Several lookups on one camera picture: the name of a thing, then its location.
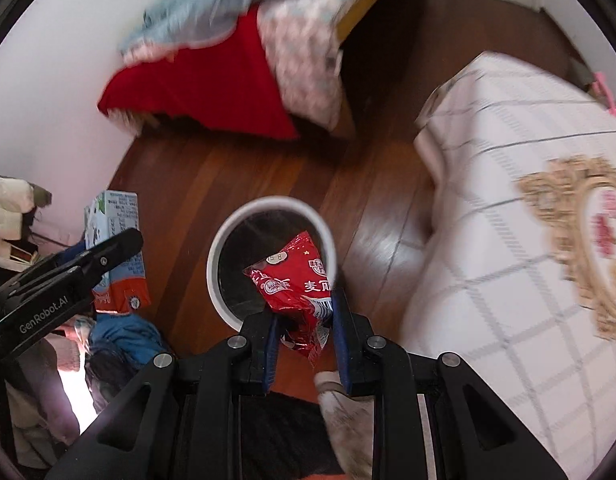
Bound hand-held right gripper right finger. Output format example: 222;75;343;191
330;287;569;480

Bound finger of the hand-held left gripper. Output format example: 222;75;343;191
0;227;145;306

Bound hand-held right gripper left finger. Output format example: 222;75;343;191
45;310;285;480

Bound blue and orange milk carton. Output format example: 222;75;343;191
84;190;152;316

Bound red snack packet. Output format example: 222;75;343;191
243;230;337;368

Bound white round bin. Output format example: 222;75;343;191
206;195;337;334

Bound person's left forearm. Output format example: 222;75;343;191
18;331;84;413

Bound person's grey shoe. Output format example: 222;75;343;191
314;370;377;480

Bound person's dark trouser leg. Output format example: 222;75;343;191
240;392;345;480

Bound cream bag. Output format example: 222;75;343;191
0;176;39;242

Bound red blanket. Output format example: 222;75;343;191
96;4;301;141

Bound white checked bed blanket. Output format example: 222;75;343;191
400;52;616;480

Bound pink floral quilt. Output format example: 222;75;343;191
258;0;386;132

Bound pink plastic object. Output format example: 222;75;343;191
589;71;616;123

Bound yellow wooden bed frame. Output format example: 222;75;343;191
335;0;425;43

